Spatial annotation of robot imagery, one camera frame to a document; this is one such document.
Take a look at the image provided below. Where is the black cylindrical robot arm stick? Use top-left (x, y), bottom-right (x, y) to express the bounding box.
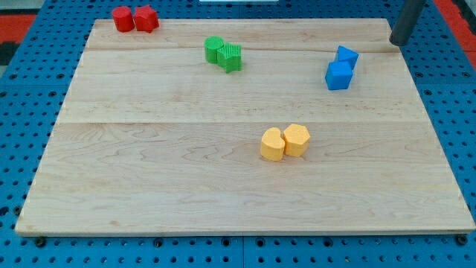
top-left (389, 0), bottom-right (426, 47)

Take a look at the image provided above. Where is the light wooden board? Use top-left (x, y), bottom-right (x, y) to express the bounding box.
top-left (15, 19), bottom-right (475, 237)

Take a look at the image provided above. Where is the yellow heart block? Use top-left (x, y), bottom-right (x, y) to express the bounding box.
top-left (260, 127), bottom-right (286, 162)

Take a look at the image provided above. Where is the yellow hexagon block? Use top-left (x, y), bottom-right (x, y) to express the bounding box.
top-left (283, 124), bottom-right (311, 157)

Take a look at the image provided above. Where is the green star block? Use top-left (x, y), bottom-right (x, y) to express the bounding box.
top-left (217, 42), bottom-right (242, 73)

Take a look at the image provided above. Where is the green cylinder block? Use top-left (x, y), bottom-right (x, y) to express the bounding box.
top-left (204, 36), bottom-right (224, 64)

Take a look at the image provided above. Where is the blue cube block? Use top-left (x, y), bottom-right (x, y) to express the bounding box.
top-left (325, 61), bottom-right (353, 90)

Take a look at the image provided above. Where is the blue triangle block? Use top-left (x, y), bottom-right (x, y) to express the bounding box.
top-left (334, 45), bottom-right (359, 70)

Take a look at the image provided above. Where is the red star block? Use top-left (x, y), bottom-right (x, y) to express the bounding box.
top-left (133, 5), bottom-right (159, 33)

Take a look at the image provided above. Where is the red cylinder block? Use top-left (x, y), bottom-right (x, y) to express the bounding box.
top-left (112, 6), bottom-right (135, 32)

